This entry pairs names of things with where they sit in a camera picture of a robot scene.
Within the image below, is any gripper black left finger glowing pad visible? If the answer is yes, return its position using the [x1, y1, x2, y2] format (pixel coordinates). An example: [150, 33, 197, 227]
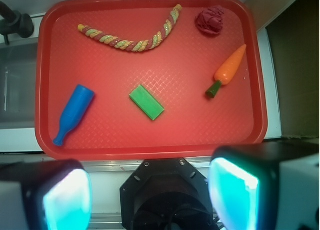
[0, 159, 93, 230]

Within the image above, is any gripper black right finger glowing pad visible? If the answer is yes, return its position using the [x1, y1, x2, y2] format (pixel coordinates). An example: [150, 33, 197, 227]
[208, 141, 320, 230]

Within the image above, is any blue toy bottle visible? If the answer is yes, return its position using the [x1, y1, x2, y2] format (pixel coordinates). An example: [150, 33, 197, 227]
[53, 85, 95, 147]

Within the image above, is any orange toy carrot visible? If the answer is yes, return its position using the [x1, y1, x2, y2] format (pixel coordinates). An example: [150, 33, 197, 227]
[205, 44, 247, 99]

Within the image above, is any green rectangular block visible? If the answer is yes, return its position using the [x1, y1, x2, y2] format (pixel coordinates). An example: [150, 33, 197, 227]
[129, 85, 165, 121]

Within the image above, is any grey sink basin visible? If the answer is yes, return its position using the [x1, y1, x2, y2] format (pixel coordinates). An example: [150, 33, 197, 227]
[0, 38, 38, 130]

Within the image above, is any red plastic tray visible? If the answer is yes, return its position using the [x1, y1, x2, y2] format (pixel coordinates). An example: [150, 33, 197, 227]
[35, 0, 268, 161]

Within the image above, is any brown cardboard panel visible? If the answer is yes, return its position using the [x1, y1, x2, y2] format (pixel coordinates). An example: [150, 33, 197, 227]
[266, 0, 320, 138]

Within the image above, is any crumpled red cloth ball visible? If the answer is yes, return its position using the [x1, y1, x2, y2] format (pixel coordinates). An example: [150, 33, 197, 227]
[195, 5, 224, 36]

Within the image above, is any grey sink faucet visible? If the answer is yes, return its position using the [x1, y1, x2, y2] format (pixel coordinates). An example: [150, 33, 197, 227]
[0, 1, 35, 46]

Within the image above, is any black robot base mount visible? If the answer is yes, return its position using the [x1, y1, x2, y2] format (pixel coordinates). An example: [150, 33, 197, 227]
[119, 158, 220, 230]

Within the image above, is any multicolour twisted rope toy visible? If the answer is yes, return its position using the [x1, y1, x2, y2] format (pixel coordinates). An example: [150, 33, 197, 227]
[77, 4, 183, 53]

